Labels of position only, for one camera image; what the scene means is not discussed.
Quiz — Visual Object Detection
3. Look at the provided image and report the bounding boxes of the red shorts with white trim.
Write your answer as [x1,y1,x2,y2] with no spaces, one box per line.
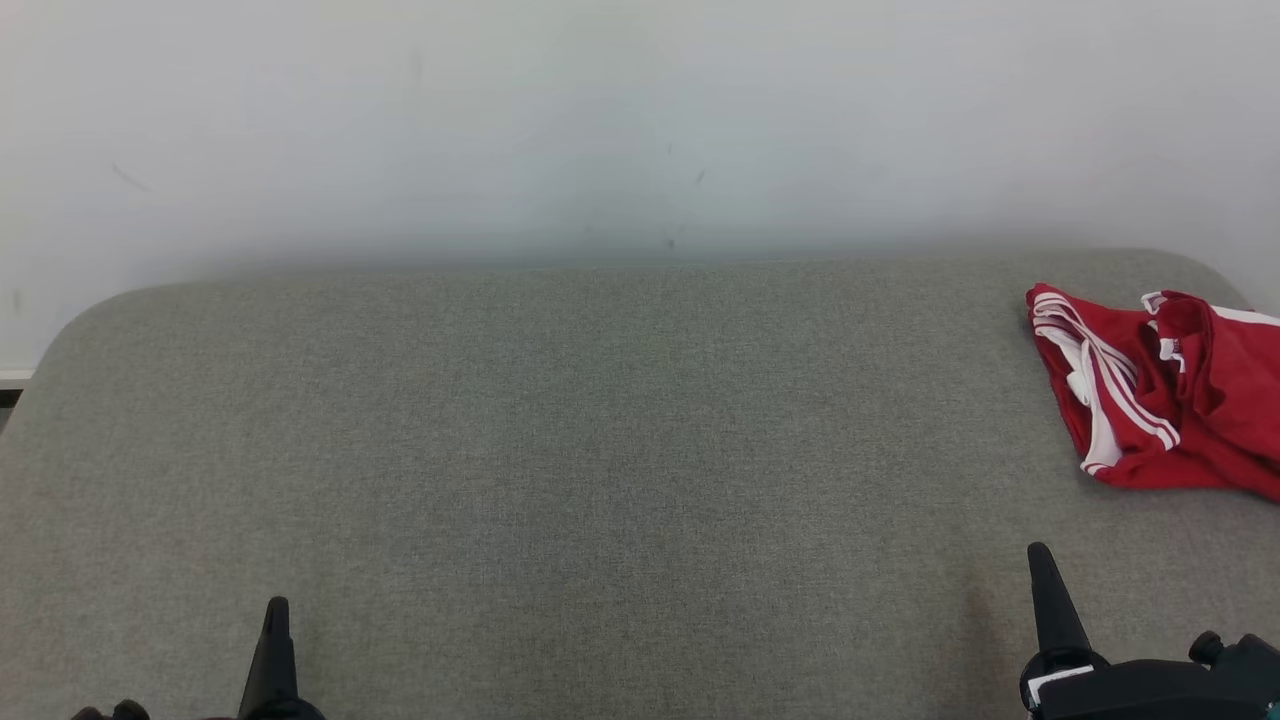
[1140,290,1280,496]

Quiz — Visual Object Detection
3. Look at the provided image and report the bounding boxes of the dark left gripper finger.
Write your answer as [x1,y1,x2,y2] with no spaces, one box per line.
[238,597,326,720]

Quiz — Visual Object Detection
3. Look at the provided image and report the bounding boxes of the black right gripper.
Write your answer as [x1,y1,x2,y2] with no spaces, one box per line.
[1020,543,1280,720]

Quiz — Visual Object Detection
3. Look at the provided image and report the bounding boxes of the red Bulls basketball jersey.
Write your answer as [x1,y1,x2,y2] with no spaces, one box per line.
[1025,283,1280,501]

